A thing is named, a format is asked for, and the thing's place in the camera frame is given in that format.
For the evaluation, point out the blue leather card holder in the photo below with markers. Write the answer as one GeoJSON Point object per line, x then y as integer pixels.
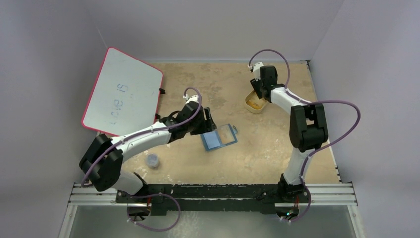
{"type": "Point", "coordinates": [221, 137]}

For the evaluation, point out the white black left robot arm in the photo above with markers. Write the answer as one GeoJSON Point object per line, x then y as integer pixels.
{"type": "Point", "coordinates": [102, 163]}

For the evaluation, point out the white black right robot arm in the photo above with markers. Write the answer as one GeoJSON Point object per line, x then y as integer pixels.
{"type": "Point", "coordinates": [307, 127]}

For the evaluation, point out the pink framed whiteboard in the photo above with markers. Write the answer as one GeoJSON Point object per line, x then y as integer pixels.
{"type": "Point", "coordinates": [125, 96]}

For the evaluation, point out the cream oval card tray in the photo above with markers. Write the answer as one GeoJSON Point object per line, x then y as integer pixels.
{"type": "Point", "coordinates": [253, 104]}

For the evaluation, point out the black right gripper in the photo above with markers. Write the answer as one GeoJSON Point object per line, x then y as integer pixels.
{"type": "Point", "coordinates": [257, 87]}

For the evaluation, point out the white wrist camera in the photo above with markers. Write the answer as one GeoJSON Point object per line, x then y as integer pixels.
{"type": "Point", "coordinates": [255, 70]}
{"type": "Point", "coordinates": [196, 98]}

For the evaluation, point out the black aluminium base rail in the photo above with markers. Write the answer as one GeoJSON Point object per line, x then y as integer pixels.
{"type": "Point", "coordinates": [263, 198]}

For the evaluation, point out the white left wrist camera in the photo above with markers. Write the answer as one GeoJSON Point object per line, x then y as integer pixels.
{"type": "Point", "coordinates": [196, 98]}

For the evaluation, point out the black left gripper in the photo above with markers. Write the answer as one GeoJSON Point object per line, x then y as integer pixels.
{"type": "Point", "coordinates": [207, 126]}

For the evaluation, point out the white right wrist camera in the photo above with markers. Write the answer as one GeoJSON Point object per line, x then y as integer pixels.
{"type": "Point", "coordinates": [255, 70]}

